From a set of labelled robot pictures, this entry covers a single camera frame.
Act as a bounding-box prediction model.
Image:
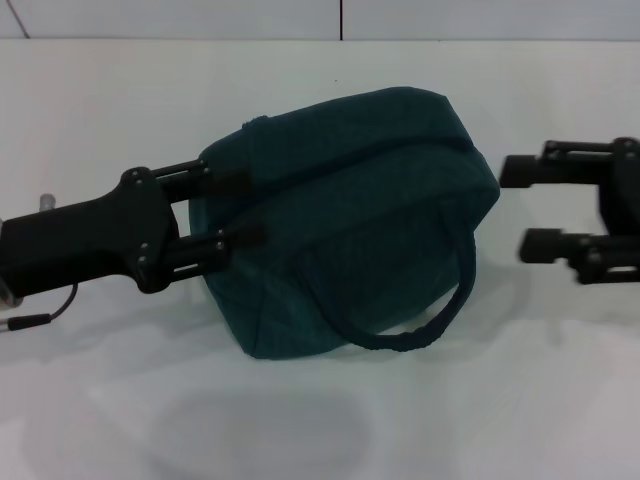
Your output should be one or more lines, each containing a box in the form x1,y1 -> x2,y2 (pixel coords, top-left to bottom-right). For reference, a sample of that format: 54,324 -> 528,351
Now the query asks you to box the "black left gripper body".
0,167 -> 182,296

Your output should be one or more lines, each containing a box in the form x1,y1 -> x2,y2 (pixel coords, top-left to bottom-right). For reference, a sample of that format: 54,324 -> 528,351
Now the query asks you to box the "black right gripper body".
597,137 -> 640,252

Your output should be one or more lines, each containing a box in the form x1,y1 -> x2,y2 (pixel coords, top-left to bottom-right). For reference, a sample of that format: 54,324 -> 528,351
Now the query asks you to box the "dark teal fabric lunch bag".
187,86 -> 502,361

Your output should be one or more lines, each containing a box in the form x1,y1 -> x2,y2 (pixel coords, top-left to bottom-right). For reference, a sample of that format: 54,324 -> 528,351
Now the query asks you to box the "left arm connector cable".
0,192 -> 80,334

